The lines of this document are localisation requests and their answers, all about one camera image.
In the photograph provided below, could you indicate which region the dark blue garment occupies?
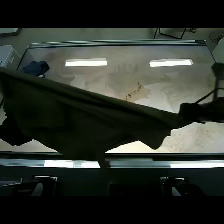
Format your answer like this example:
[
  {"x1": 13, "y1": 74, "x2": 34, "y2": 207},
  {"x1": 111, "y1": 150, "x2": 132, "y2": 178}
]
[{"x1": 21, "y1": 60, "x2": 51, "y2": 78}]

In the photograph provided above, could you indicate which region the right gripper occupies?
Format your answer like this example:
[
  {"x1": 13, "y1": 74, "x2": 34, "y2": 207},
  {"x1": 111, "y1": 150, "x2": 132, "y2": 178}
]
[{"x1": 179, "y1": 102, "x2": 202, "y2": 124}]

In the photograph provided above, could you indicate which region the olive green garment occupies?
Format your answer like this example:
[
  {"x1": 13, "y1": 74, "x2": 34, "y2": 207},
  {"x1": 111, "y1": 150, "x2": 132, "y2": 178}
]
[{"x1": 0, "y1": 66, "x2": 198, "y2": 170}]

